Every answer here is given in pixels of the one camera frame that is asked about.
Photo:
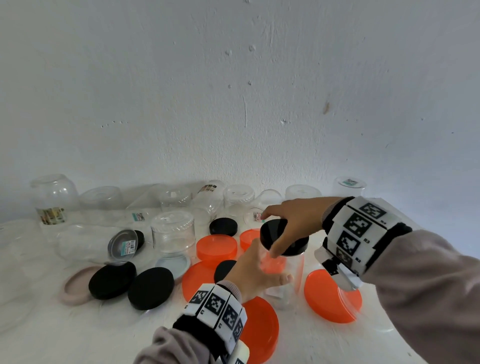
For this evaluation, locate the small orange lid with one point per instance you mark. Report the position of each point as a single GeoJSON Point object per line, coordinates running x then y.
{"type": "Point", "coordinates": [248, 240]}
{"type": "Point", "coordinates": [216, 249]}

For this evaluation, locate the black white marker wristband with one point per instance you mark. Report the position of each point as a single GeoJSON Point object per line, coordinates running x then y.
{"type": "Point", "coordinates": [356, 228]}
{"type": "Point", "coordinates": [215, 303]}

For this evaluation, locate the person's left forearm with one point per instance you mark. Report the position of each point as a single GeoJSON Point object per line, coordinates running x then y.
{"type": "Point", "coordinates": [168, 350]}

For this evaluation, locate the large orange lid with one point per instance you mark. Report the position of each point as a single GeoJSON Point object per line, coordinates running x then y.
{"type": "Point", "coordinates": [195, 279]}
{"type": "Point", "coordinates": [262, 330]}
{"type": "Point", "coordinates": [322, 298]}

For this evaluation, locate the light blue lid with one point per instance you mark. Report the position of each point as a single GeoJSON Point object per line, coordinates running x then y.
{"type": "Point", "coordinates": [180, 267]}

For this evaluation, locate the person's right forearm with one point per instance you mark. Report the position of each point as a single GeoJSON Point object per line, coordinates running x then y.
{"type": "Point", "coordinates": [431, 296]}

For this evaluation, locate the group of transparent plastic jars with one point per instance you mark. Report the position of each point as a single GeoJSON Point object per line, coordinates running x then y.
{"type": "Point", "coordinates": [172, 232]}

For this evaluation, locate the person's left hand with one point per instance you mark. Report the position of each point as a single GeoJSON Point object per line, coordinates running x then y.
{"type": "Point", "coordinates": [253, 275]}

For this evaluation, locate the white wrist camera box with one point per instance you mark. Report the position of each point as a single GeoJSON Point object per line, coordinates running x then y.
{"type": "Point", "coordinates": [348, 279]}
{"type": "Point", "coordinates": [240, 354]}

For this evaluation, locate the large black lid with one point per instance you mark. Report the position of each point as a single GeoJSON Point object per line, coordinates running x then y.
{"type": "Point", "coordinates": [112, 281]}
{"type": "Point", "coordinates": [150, 288]}

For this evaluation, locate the person's right hand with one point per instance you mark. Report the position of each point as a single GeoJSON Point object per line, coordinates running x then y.
{"type": "Point", "coordinates": [303, 217]}

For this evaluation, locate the wide transparent jar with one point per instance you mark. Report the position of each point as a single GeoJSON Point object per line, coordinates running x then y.
{"type": "Point", "coordinates": [352, 305]}

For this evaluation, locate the pale pink lid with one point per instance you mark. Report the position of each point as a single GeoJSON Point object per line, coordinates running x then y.
{"type": "Point", "coordinates": [75, 290]}

